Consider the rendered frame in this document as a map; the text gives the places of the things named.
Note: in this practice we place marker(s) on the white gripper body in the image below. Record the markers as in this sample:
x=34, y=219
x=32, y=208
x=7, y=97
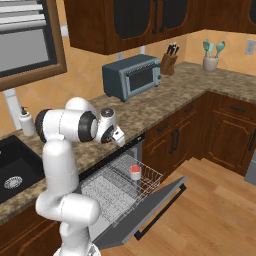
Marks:
x=118, y=137

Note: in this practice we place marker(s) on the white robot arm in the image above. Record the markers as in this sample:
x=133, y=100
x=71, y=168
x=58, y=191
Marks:
x=60, y=160

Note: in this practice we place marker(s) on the black dishwasher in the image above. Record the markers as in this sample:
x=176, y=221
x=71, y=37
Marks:
x=100, y=163

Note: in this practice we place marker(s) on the red and white cup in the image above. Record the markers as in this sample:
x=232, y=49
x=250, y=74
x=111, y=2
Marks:
x=135, y=172

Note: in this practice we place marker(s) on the dark wood base cupboard door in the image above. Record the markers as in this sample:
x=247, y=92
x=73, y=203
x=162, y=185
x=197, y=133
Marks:
x=23, y=236
x=187, y=140
x=230, y=140
x=156, y=156

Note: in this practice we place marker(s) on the grey dishwasher door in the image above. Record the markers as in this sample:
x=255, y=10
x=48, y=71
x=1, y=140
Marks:
x=140, y=213

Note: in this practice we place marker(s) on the dark wood drawer front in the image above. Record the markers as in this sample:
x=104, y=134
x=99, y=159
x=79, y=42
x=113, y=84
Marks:
x=187, y=111
x=238, y=108
x=161, y=131

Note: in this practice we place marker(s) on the blue-grey toaster oven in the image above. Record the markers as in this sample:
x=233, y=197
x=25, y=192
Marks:
x=133, y=77

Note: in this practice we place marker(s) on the brown knife block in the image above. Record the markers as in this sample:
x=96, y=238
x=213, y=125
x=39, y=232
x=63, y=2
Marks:
x=168, y=65

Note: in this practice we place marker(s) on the white soap dispenser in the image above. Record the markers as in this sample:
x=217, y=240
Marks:
x=26, y=122

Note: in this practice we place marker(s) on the black sink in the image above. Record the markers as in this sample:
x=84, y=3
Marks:
x=16, y=166

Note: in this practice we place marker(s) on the white tap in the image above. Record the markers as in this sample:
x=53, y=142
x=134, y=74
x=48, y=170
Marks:
x=12, y=110

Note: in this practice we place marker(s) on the white utensil pot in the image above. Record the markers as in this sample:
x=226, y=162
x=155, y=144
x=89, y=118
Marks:
x=210, y=63

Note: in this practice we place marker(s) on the teal spatula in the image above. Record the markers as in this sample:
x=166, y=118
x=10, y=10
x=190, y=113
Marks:
x=208, y=46

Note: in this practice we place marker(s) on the brown framed window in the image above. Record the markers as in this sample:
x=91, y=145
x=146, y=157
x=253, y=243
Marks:
x=26, y=43

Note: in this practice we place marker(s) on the grey appliance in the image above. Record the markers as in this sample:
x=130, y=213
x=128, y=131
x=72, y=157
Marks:
x=251, y=163

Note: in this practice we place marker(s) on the teal spoon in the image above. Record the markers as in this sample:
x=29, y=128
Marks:
x=219, y=46

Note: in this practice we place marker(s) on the white wall outlet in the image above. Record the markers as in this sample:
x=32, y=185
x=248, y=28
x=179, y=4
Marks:
x=64, y=31
x=142, y=50
x=119, y=56
x=250, y=47

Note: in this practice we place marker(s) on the dark wood wall cupboard door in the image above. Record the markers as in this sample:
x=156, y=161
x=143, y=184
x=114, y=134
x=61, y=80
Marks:
x=181, y=16
x=100, y=23

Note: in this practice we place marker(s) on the dark wood corner wall cupboard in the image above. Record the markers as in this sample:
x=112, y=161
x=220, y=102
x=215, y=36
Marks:
x=230, y=13

